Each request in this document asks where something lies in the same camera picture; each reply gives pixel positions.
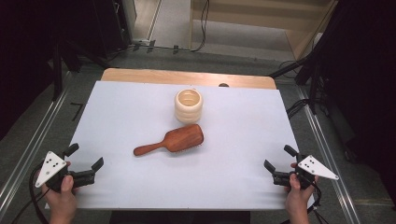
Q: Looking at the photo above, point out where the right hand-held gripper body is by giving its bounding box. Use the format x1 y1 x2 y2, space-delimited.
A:
273 153 340 190

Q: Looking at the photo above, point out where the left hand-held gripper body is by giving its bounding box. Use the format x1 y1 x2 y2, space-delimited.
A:
35 151 96 192

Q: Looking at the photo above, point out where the brown wooden hairbrush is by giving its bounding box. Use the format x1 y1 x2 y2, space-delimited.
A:
133 123 205 157

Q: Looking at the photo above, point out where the cream ribbed cup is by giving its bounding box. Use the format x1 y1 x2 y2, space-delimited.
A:
174 88 205 125

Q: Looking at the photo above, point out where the person's left hand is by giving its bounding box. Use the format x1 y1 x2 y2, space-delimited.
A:
41 161 79 217

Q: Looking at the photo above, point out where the person's right hand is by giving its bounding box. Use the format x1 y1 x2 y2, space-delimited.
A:
284 162 320 217

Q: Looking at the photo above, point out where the white sheet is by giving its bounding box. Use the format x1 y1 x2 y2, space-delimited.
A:
45 80 315 211

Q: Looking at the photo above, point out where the black metal stand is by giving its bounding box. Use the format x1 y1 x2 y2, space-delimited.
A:
50 38 64 102
306 59 323 116

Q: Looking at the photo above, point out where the person's dark clothing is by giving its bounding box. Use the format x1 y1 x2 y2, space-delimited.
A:
109 211 251 224

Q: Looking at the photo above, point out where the light wooden table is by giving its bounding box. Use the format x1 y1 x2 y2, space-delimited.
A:
100 67 277 91

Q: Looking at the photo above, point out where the dark cabinet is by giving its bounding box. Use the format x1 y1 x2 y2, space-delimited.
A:
92 0 134 59

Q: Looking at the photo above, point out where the metal floor rail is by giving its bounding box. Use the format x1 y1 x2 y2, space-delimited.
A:
0 71 74 216
294 85 363 224

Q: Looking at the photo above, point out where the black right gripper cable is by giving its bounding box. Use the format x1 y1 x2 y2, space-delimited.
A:
279 181 331 224

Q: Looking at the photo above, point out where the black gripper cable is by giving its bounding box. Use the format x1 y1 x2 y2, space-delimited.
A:
10 162 52 224
279 181 331 224

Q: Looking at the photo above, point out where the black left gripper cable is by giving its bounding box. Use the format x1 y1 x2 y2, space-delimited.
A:
10 162 52 224

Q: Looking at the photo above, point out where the black floor cable bundle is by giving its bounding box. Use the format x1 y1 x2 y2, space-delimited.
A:
285 97 312 120
268 57 314 79

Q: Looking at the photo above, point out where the black hanging cable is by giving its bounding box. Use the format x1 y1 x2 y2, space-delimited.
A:
190 0 211 53

